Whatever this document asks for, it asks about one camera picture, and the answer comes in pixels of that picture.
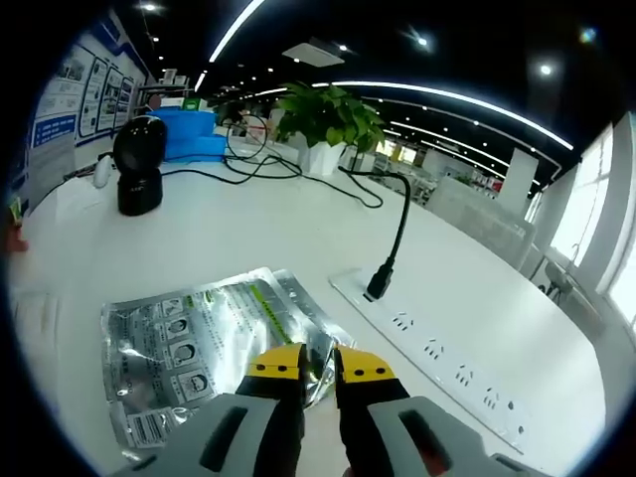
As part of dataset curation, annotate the black scanner cable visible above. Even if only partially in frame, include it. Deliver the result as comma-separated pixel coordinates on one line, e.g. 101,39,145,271
159,153,304,186

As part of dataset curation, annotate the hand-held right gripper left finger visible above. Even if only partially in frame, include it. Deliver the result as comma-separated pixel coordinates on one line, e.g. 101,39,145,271
106,341,307,477

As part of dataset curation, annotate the small white bottle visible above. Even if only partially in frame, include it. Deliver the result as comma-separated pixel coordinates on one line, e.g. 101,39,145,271
92,154,114,189

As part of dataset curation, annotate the ceiling air vent panel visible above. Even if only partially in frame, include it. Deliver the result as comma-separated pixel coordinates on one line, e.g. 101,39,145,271
281,40,346,69

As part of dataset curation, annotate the steel sink with faucet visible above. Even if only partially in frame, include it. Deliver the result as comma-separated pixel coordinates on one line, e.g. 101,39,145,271
539,240,610,324

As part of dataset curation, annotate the white table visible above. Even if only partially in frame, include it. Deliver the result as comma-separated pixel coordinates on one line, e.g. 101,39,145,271
7,146,612,477

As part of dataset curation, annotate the green potted plant white pot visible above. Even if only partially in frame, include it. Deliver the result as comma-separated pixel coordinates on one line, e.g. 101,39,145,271
274,81,388,176

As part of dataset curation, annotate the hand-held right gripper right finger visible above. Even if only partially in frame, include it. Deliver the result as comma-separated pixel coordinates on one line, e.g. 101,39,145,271
332,345,543,477

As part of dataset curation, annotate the frosted partition screen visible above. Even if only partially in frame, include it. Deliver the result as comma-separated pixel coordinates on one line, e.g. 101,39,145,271
429,176,541,272

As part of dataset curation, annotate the blue white wall poster board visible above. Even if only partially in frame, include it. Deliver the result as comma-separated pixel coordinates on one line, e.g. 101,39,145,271
27,9,150,210

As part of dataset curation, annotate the black looped cable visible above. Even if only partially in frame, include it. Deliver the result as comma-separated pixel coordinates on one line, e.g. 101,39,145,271
223,112,387,210

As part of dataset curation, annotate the flat clear packet on table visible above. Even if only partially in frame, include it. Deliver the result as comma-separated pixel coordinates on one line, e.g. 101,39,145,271
327,267,529,454

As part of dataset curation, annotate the curved ceiling light strip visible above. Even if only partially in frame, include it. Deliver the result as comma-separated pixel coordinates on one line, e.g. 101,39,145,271
208,0,267,64
312,80,575,150

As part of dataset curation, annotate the blue plastic bin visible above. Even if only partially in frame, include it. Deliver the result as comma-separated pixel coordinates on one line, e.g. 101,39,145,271
146,107,229,163

